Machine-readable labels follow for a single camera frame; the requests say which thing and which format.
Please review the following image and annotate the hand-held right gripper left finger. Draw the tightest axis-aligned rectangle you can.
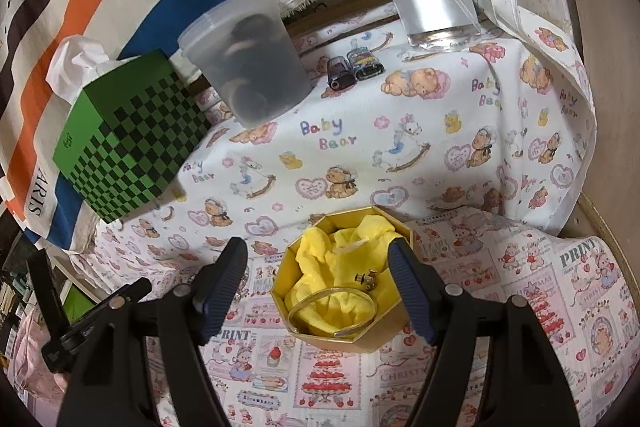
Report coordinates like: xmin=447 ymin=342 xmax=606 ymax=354
xmin=57 ymin=237 xmax=248 ymax=427

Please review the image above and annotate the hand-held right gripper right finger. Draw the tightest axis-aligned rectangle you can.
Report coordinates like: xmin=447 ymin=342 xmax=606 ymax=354
xmin=387 ymin=237 xmax=581 ymax=427

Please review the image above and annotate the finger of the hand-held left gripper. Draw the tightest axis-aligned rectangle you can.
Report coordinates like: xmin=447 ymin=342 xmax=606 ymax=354
xmin=60 ymin=278 xmax=152 ymax=344
xmin=26 ymin=251 xmax=69 ymax=341

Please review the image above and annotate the small gold jewelry piece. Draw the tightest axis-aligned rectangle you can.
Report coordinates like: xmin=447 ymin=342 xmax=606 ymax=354
xmin=352 ymin=271 xmax=379 ymax=294

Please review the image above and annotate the gold hexagonal jewelry box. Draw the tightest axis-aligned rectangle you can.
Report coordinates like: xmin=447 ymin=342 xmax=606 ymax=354
xmin=270 ymin=206 xmax=415 ymax=354

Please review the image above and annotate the bookshelf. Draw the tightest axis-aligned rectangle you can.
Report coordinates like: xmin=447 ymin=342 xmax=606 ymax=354
xmin=0 ymin=252 xmax=36 ymax=358

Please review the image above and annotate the pink cushion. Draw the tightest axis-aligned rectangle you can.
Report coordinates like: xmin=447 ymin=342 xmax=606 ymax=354
xmin=7 ymin=307 xmax=68 ymax=410

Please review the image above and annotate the yellow cloth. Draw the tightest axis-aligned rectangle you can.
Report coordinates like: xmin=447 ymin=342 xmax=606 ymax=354
xmin=285 ymin=214 xmax=401 ymax=336

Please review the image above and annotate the pink patchwork printed cloth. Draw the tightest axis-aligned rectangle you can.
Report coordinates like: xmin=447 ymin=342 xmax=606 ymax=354
xmin=90 ymin=202 xmax=632 ymax=427

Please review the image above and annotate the bear printed white cloth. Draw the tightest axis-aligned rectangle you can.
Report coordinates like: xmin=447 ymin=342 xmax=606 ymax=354
xmin=70 ymin=0 xmax=598 ymax=260

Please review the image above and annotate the green checkered tissue box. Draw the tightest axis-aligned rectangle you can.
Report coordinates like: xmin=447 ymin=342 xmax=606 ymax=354
xmin=52 ymin=48 xmax=213 ymax=224

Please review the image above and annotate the white tissue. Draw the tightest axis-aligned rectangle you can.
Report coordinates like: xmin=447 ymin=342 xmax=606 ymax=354
xmin=45 ymin=35 xmax=118 ymax=100

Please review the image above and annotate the translucent plastic container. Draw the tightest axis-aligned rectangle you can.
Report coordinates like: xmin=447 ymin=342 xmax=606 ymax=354
xmin=177 ymin=0 xmax=312 ymax=128

